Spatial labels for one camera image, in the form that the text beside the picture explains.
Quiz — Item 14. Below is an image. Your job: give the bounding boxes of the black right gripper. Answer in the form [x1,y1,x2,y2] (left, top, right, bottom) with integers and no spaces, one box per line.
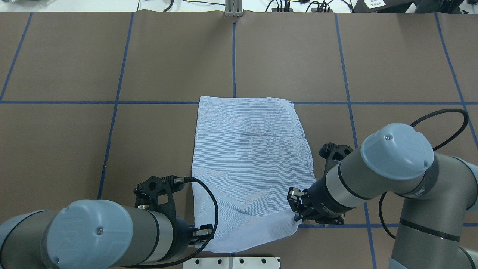
[287,179,345,225]

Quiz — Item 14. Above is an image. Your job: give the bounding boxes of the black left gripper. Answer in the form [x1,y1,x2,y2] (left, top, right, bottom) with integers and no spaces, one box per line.
[170,218,214,258]

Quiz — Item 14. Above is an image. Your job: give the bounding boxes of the light blue striped shirt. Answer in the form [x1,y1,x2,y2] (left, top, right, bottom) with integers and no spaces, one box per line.
[191,96,316,253]

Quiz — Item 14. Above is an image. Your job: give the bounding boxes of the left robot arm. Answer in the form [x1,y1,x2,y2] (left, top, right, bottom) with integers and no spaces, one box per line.
[1,200,215,269]

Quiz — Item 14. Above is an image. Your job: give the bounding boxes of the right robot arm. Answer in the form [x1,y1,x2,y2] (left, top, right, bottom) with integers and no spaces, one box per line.
[287,123,477,269]

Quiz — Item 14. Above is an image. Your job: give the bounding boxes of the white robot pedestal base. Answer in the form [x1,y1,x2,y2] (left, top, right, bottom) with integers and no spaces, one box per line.
[182,257,282,269]

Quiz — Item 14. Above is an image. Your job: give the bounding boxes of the aluminium frame post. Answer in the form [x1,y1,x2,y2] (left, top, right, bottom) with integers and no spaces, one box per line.
[225,0,243,18]

